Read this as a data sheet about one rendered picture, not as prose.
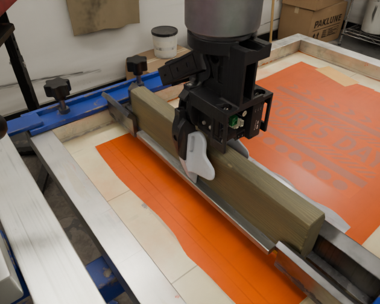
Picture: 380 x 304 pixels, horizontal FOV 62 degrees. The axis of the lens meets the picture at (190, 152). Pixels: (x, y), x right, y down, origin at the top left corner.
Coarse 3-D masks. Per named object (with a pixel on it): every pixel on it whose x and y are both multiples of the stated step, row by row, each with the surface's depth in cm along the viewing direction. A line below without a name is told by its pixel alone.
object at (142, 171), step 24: (288, 72) 82; (312, 72) 82; (336, 96) 72; (360, 96) 72; (120, 144) 59; (144, 144) 59; (264, 144) 59; (120, 168) 54; (144, 168) 54; (168, 168) 54; (144, 192) 49; (168, 192) 49; (192, 192) 49
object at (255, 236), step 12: (144, 132) 55; (156, 144) 52; (168, 156) 50; (180, 168) 48; (204, 192) 44; (216, 204) 42; (228, 204) 42; (228, 216) 41; (240, 216) 41; (240, 228) 40; (252, 228) 39; (252, 240) 39; (264, 240) 38; (264, 252) 38
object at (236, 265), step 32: (256, 160) 55; (288, 160) 55; (320, 192) 49; (192, 224) 45; (224, 224) 45; (352, 224) 45; (192, 256) 41; (224, 256) 41; (256, 256) 41; (224, 288) 37; (256, 288) 37; (288, 288) 37
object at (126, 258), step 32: (352, 64) 81; (160, 96) 68; (64, 128) 58; (96, 128) 62; (64, 160) 50; (64, 192) 46; (96, 192) 45; (96, 224) 40; (128, 256) 37; (128, 288) 34; (160, 288) 34
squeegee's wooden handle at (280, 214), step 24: (144, 96) 51; (144, 120) 53; (168, 120) 47; (168, 144) 49; (216, 168) 41; (240, 168) 38; (216, 192) 44; (240, 192) 39; (264, 192) 35; (288, 192) 35; (264, 216) 37; (288, 216) 33; (312, 216) 32; (288, 240) 35; (312, 240) 35
